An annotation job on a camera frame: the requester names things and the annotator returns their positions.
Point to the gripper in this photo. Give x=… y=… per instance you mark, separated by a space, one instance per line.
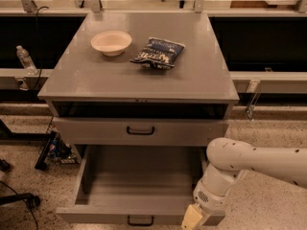
x=207 y=197

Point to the grey drawer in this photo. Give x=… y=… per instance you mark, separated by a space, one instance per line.
x=139 y=132
x=135 y=185

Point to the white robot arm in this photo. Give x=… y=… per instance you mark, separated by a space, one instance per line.
x=227 y=162

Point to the grey metal drawer cabinet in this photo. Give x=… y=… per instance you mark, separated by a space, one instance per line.
x=87 y=84

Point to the black stand with electronics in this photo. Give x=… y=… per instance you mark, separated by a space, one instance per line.
x=56 y=150

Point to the black caster leg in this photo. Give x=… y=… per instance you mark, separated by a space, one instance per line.
x=32 y=201

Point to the blue chip bag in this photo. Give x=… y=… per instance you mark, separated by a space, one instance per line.
x=159 y=54

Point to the white paper bowl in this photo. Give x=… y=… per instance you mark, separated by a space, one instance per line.
x=111 y=43

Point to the clear plastic water bottle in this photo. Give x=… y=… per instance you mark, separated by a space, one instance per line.
x=26 y=60

